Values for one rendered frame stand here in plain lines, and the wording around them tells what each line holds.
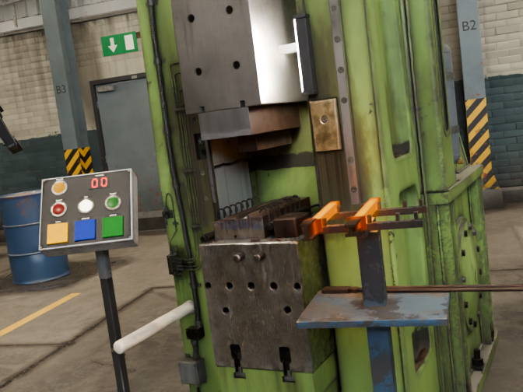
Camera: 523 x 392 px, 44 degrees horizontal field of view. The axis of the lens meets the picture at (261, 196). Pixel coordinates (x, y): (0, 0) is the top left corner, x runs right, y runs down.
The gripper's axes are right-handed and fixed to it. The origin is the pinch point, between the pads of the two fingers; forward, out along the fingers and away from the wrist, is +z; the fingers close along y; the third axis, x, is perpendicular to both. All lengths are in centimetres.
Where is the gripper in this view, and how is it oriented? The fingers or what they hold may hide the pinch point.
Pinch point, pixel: (6, 129)
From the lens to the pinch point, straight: 187.5
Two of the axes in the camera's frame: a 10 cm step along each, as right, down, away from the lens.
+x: 8.6, -4.6, 2.1
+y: 5.1, 8.0, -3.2
